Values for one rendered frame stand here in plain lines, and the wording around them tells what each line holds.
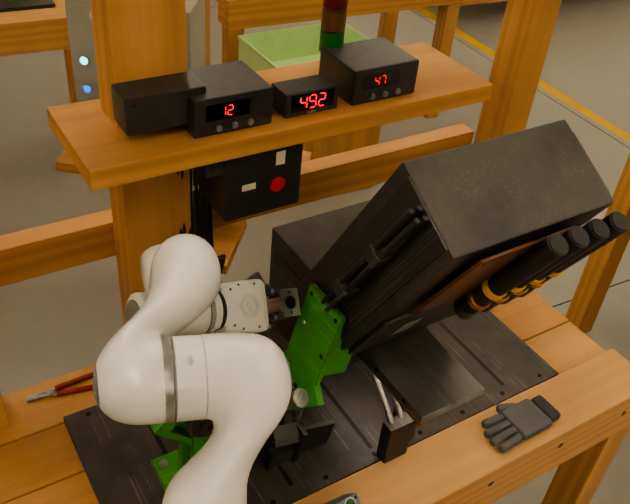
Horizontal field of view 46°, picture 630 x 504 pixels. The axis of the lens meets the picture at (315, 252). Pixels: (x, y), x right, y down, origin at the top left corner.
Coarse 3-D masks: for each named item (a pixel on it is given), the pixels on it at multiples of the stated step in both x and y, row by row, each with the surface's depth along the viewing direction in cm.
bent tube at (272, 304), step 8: (288, 288) 146; (296, 288) 147; (280, 296) 145; (288, 296) 147; (296, 296) 147; (272, 304) 148; (280, 304) 146; (288, 304) 149; (296, 304) 146; (272, 312) 150; (288, 312) 145; (296, 312) 146
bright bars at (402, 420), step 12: (372, 372) 155; (384, 396) 154; (384, 408) 154; (396, 408) 155; (396, 420) 154; (408, 420) 155; (384, 432) 154; (396, 432) 153; (408, 432) 156; (384, 444) 156; (396, 444) 156; (384, 456) 157; (396, 456) 160
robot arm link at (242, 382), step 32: (192, 352) 84; (224, 352) 85; (256, 352) 86; (192, 384) 83; (224, 384) 84; (256, 384) 85; (288, 384) 87; (192, 416) 85; (224, 416) 85; (256, 416) 85; (224, 448) 84; (256, 448) 85; (192, 480) 84; (224, 480) 83
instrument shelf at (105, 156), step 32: (448, 64) 169; (416, 96) 155; (448, 96) 157; (480, 96) 163; (64, 128) 133; (96, 128) 134; (256, 128) 138; (288, 128) 140; (320, 128) 143; (352, 128) 148; (96, 160) 125; (128, 160) 126; (160, 160) 128; (192, 160) 132; (224, 160) 136
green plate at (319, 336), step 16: (304, 304) 148; (320, 304) 144; (320, 320) 144; (336, 320) 140; (304, 336) 148; (320, 336) 144; (336, 336) 141; (288, 352) 153; (304, 352) 149; (320, 352) 144; (336, 352) 146; (304, 368) 149; (320, 368) 145; (336, 368) 149; (304, 384) 149
